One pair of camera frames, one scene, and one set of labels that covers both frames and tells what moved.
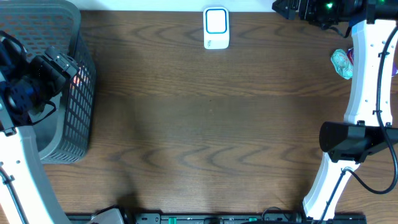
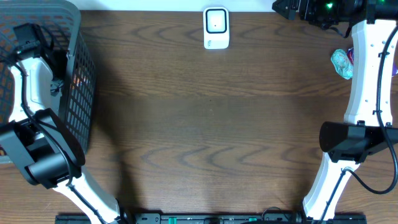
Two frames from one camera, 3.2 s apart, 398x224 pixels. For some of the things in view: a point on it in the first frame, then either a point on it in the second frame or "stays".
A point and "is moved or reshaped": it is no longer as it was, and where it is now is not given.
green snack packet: x=342 y=63 stays
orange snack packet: x=81 y=79 is moved or reshaped
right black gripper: x=291 y=11 stays
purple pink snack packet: x=395 y=70 stays
